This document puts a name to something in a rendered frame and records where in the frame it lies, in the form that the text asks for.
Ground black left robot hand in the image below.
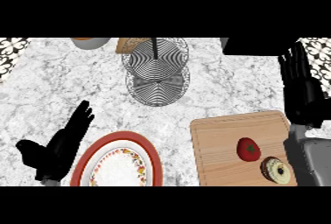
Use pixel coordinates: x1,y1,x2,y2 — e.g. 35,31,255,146
16,100,97,183

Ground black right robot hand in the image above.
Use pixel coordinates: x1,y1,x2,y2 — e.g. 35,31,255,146
277,41,331,130

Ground red tomato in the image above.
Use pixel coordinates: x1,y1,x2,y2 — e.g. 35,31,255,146
236,136,264,163

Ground wooden cutting board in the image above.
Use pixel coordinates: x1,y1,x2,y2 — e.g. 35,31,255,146
190,109,299,187

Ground red rimmed floral plate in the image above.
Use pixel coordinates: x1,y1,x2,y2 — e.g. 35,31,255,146
70,130,165,187

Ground black appliance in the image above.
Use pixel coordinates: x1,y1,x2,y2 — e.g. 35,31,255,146
221,37,307,57

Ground pale round donut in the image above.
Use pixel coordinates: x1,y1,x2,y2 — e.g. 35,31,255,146
261,156,295,186

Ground grey round pot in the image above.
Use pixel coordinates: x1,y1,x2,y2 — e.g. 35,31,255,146
70,37,113,51

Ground brown wooden object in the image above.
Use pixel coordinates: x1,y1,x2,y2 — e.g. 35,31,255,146
116,37,153,54

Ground wire tiered basket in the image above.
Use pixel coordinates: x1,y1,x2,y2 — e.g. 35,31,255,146
120,37,193,108

